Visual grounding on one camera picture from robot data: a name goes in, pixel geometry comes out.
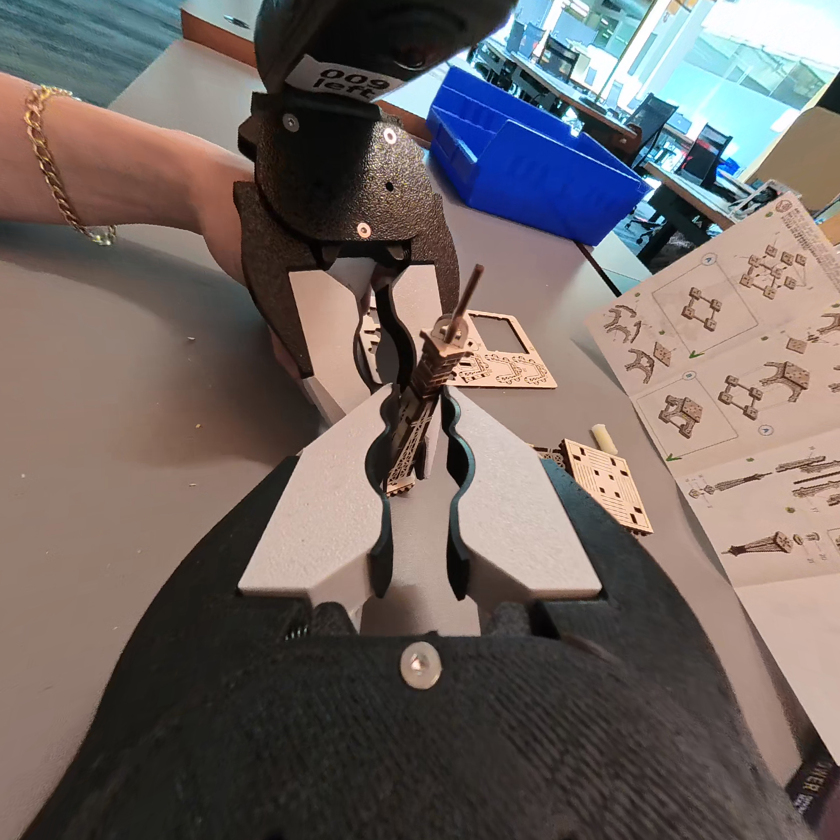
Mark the beige cardboard panel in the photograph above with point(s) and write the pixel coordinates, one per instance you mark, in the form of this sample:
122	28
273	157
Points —
794	157

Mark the person's left hand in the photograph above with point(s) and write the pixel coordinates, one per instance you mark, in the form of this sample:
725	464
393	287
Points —
177	184

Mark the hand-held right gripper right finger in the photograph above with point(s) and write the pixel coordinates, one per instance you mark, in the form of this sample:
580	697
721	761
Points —
525	525

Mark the paper instruction sheet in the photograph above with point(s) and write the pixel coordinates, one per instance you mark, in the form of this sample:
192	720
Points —
774	590

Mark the black office chair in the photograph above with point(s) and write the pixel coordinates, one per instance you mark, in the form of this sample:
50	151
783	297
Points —
709	154
649	124

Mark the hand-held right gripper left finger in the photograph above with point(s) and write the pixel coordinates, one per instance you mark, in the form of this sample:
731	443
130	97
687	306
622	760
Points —
308	525

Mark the small cream wax piece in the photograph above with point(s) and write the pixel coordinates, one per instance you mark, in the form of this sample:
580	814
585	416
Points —
604	438

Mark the blue plastic bin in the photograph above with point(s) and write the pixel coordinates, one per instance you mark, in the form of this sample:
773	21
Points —
525	177

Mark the wooden tower model base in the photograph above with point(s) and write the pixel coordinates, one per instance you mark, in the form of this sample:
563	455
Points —
604	479

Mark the long brown office table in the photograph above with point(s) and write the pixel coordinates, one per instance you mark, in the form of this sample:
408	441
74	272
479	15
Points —
590	105

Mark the wooden sheet with arch parts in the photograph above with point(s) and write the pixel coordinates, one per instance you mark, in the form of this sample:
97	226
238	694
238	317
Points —
525	367

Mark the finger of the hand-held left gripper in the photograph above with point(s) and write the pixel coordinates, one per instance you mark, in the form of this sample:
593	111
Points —
420	295
328	328

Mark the grey desk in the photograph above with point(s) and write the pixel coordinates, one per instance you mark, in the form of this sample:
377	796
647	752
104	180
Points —
131	394

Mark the person's left forearm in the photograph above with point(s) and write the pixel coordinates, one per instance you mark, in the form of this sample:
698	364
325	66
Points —
13	151

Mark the wooden tower model spire section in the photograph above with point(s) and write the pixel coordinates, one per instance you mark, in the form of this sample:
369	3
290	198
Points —
420	407

